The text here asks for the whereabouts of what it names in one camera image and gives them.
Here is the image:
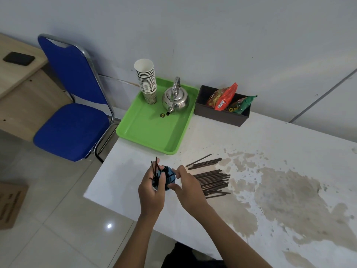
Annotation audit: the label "person's left hand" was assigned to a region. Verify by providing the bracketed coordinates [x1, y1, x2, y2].
[138, 165, 167, 219]

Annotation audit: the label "person's right hand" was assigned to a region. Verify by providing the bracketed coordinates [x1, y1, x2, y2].
[167, 165, 208, 218]

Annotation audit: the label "blue patterned cup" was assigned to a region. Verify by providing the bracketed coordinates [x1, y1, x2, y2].
[153, 166, 177, 192]

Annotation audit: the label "person's left forearm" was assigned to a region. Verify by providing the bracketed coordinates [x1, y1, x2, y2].
[113, 213, 160, 268]

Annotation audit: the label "person's right forearm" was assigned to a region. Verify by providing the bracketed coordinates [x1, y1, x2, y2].
[192, 204, 273, 268]

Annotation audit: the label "pile of black sticks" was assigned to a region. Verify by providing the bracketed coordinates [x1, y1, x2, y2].
[186, 154, 231, 199]

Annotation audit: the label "green plastic tray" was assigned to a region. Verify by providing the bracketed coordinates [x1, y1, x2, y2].
[116, 77, 199, 155]

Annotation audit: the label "person's black trousers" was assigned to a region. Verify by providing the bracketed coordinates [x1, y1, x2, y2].
[161, 242, 227, 268]

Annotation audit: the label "dark brown box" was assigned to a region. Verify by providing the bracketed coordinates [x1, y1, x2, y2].
[194, 85, 251, 127]

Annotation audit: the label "steel kettle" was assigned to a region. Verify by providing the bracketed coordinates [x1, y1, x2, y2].
[162, 76, 190, 116]

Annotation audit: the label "orange snack packet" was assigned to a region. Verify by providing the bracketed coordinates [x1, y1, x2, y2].
[206, 88, 229, 108]

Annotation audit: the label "red snack packet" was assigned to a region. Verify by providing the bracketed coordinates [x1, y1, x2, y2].
[214, 82, 238, 111]

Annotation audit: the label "stack of paper cups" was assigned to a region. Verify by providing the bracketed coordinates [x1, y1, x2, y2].
[134, 58, 157, 105]

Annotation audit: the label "blue padded chair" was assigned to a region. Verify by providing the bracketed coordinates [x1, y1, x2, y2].
[33, 33, 120, 163]

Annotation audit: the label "green snack packet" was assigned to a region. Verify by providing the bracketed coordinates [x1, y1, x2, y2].
[226, 95, 258, 114]

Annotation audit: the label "cardboard box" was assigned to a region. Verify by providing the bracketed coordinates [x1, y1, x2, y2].
[0, 182, 29, 230]

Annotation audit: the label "wooden desk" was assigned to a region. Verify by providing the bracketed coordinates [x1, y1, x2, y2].
[0, 33, 73, 142]

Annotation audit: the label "black phone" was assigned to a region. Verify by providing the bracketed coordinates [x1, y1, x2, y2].
[3, 52, 36, 66]

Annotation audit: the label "grey wall conduit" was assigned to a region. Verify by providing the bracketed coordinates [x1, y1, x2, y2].
[289, 68, 357, 124]

